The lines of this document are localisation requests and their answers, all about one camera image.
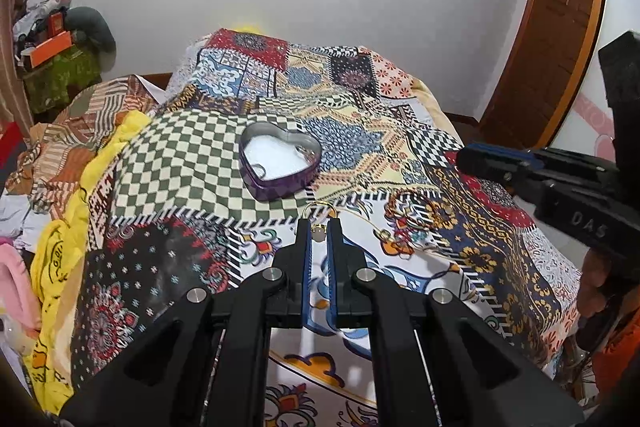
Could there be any thin gold necklace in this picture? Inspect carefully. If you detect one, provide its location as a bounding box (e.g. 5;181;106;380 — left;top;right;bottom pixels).
340;209;408;242

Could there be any dark green cushion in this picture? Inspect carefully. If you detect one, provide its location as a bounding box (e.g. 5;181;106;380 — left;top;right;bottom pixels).
64;6;117;54

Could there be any yellow printed cloth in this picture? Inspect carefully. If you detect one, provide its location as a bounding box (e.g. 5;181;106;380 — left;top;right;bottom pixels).
29;111;152;414

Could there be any colourful patchwork blanket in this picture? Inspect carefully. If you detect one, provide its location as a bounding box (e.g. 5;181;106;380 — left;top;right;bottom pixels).
70;27;583;427

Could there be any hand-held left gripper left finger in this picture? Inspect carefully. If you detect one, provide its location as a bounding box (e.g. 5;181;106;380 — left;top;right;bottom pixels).
60;218;314;427

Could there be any brown curtain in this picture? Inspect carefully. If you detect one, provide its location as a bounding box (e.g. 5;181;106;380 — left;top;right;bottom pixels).
0;0;58;135

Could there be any orange sleeved forearm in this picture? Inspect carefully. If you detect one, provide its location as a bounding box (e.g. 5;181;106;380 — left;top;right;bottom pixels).
592;294;640;403

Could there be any green patterned cloth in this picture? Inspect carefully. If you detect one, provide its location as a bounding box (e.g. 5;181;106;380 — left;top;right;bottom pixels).
21;46;102;114

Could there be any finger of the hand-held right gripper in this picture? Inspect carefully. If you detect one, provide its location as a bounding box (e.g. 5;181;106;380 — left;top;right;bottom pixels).
456;143;545;182

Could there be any pink cloth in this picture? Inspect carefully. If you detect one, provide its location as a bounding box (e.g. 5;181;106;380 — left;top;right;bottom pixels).
0;241;42;338

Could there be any long orange box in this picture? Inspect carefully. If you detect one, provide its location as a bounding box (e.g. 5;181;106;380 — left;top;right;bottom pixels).
20;30;74;69

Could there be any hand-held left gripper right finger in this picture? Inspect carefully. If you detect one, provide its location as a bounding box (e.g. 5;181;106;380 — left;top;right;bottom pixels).
327;218;587;427

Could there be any red cloth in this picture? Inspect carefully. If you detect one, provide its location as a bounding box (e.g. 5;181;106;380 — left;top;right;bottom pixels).
0;121;24;175

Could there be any person's right hand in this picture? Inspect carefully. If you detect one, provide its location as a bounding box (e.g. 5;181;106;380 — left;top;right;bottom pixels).
576;251;623;325

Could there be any gold ring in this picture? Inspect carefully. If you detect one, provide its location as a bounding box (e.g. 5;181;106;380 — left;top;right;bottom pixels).
305;201;337;242

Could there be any purple heart-shaped tin box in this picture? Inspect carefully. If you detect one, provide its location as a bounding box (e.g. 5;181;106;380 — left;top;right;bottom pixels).
238;122;322;202

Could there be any brown striped patchwork cloth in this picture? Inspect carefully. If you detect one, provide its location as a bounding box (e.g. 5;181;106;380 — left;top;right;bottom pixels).
17;74;158;210

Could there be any brown wooden door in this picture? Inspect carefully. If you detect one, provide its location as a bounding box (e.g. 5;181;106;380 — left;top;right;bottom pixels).
479;0;609;148

